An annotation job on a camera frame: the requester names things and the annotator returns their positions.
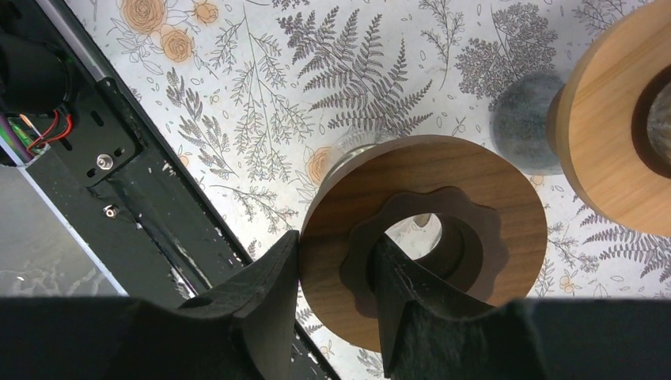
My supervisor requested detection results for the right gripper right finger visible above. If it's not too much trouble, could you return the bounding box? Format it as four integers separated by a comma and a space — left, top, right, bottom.
372, 237, 670, 379

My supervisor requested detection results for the light wooden ring holder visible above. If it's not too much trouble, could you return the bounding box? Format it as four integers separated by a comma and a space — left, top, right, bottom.
554, 1, 670, 236

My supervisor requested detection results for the small glass beaker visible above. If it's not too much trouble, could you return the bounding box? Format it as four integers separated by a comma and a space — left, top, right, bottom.
321, 131, 442, 260

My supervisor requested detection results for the dark wooden ring holder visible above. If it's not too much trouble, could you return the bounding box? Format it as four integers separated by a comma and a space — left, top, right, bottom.
299, 135, 548, 351

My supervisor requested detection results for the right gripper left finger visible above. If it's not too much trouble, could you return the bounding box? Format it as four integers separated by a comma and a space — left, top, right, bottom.
1, 230, 299, 379

